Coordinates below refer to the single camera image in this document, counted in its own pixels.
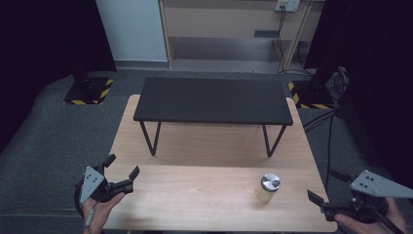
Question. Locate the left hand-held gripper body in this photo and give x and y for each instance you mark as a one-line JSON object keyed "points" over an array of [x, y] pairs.
{"points": [[92, 185]]}

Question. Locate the person's left hand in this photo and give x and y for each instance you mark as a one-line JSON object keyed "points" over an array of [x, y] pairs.
{"points": [[101, 212]]}

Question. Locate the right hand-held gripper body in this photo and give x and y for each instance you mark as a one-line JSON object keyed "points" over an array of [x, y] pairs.
{"points": [[373, 191]]}

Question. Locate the white panel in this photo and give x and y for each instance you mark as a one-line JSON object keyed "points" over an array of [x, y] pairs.
{"points": [[133, 30]]}

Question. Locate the glass jar with silver lid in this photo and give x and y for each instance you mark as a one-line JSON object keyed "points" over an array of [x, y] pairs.
{"points": [[268, 187]]}

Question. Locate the black riser shelf with legs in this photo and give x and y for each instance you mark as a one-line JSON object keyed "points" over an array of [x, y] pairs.
{"points": [[212, 100]]}

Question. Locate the white wall power socket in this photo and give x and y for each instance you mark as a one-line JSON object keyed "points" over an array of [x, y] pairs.
{"points": [[287, 5]]}

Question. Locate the black stand base striped edge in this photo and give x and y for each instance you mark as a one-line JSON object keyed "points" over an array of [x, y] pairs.
{"points": [[311, 95], [88, 91]]}

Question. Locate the wooden desk frame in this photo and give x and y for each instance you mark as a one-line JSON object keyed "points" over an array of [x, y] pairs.
{"points": [[227, 22]]}

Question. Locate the dark curtain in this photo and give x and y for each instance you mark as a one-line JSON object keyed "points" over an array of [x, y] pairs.
{"points": [[48, 48], [373, 81]]}

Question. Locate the person's right hand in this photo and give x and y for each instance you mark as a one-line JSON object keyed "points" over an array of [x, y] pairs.
{"points": [[373, 227]]}

